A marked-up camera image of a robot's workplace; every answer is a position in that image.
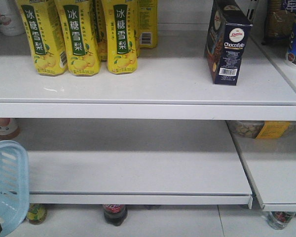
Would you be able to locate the chocolate cookie box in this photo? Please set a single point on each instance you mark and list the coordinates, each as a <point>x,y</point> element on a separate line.
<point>227,37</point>

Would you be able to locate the light blue plastic basket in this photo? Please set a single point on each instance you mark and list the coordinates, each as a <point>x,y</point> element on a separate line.
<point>14,186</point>

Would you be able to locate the white store shelving unit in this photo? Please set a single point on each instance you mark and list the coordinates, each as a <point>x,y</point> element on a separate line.
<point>155,136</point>

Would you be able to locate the dark cola bottle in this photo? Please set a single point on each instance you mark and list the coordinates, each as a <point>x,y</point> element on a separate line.
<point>115,214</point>

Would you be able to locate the yellow pear drink bottle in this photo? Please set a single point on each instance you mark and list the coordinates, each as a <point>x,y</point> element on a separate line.
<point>76,18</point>
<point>45,36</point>
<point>120,29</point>
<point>148,23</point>

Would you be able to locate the yellow label snack tub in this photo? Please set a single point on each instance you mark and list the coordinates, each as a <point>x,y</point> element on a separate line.
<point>261,129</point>

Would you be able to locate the peach drink bottle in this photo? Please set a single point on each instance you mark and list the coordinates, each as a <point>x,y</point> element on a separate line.
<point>9,128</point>

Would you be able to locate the green label jar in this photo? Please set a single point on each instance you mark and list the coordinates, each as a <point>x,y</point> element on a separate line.
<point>36,214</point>

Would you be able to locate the brown cracker pack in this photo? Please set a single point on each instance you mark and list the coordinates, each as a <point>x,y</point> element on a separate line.
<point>278,22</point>

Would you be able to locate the clear glass jar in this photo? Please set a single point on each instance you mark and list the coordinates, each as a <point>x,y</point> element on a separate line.
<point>278,220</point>

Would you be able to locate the white pink drink bottle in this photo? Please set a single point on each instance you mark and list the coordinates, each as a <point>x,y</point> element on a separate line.
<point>10,19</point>

